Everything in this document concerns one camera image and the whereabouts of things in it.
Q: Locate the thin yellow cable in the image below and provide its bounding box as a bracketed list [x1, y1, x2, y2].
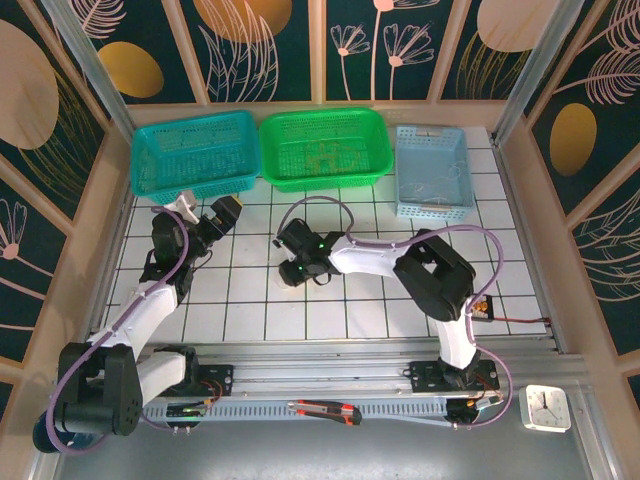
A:
[324, 142, 369, 171]
[299, 142, 341, 174]

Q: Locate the thin white cable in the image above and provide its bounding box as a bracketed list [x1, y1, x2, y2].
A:
[403, 180, 451, 207]
[429, 158, 472, 187]

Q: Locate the teal plastic mesh basket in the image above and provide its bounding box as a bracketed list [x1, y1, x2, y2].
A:
[130, 109, 264, 206]

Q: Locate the green plastic mesh basket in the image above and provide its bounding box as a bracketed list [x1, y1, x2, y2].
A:
[257, 107, 397, 194]

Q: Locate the light blue plastic basket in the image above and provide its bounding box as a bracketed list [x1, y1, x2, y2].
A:
[394, 124, 476, 221]

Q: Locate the red black box cutter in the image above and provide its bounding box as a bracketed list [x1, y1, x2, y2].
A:
[287, 398, 363, 427]

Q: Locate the small controller board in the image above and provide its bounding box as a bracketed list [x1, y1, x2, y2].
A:
[166, 402, 210, 420]
[446, 394, 504, 420]

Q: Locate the black board with orange connectors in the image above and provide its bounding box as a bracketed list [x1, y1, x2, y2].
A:
[467, 293, 500, 322]

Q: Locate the dark blue mug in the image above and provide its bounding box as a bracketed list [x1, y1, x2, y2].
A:
[32, 419, 104, 455]

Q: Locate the red black power lead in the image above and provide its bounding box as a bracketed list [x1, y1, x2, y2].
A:
[494, 313, 555, 330]

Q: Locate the white square alarm clock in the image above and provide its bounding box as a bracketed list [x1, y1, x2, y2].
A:
[518, 383, 572, 434]

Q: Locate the aluminium mounting rail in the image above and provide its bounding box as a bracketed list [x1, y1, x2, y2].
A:
[49, 335, 589, 401]

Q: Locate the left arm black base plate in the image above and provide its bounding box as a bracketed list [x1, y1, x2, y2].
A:
[169, 363, 235, 397]

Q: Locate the grey slotted cable duct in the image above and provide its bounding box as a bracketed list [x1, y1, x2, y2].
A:
[142, 399, 451, 424]

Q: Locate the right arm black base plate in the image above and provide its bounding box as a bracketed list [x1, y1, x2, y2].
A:
[409, 359, 501, 394]

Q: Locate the aluminium frame post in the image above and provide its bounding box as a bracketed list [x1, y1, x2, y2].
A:
[491, 0, 586, 147]
[40, 0, 135, 134]

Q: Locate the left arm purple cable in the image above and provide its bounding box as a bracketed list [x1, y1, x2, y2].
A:
[47, 204, 194, 454]

